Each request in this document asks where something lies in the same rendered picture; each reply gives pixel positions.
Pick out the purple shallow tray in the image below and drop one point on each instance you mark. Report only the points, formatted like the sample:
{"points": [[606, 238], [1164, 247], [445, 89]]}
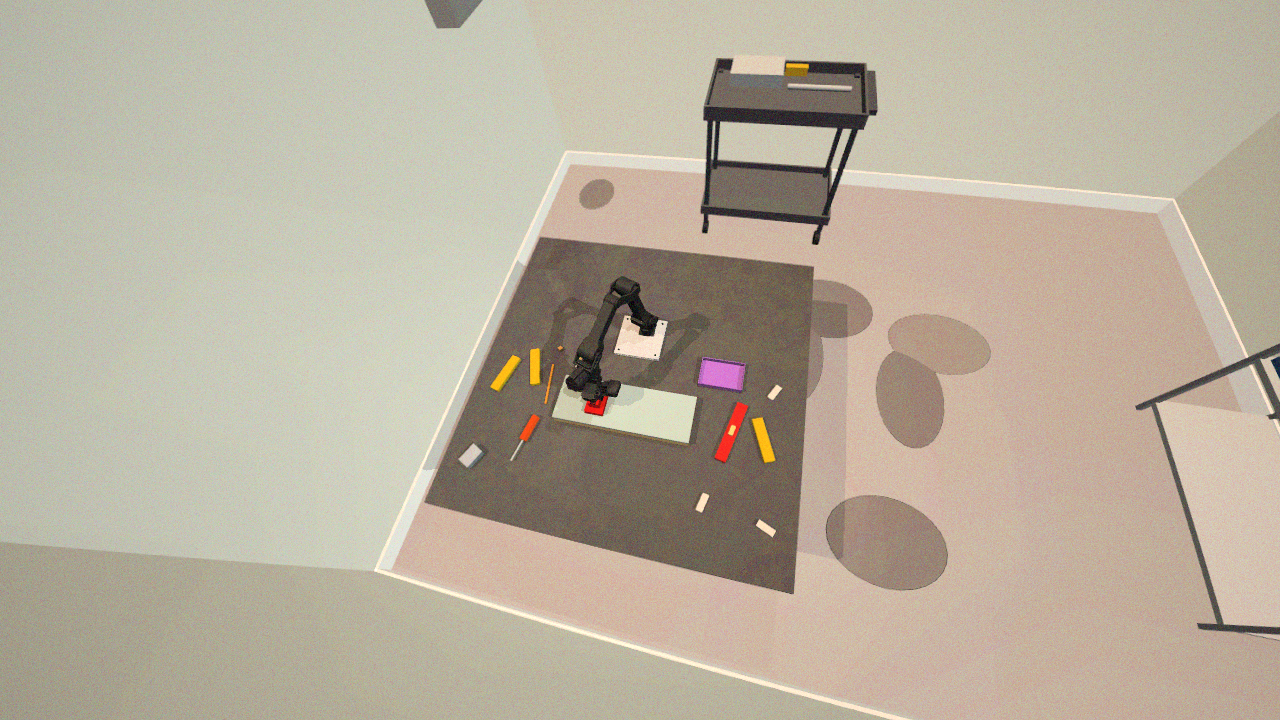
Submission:
{"points": [[721, 374]]}

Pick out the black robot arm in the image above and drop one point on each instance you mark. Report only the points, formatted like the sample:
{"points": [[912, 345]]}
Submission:
{"points": [[592, 346]]}

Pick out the orange-handled awl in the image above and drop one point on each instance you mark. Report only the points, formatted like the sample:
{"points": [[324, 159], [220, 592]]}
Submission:
{"points": [[527, 431]]}

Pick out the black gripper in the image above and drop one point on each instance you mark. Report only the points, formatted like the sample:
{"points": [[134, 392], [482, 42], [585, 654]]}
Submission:
{"points": [[609, 388]]}

